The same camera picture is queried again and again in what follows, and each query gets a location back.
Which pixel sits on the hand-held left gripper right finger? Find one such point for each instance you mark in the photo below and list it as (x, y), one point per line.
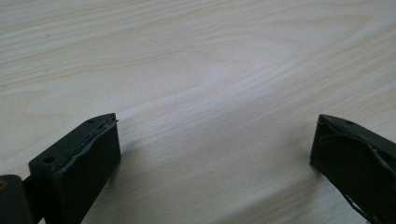
(358, 161)

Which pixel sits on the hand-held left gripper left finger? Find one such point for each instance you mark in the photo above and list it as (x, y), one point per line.
(77, 168)

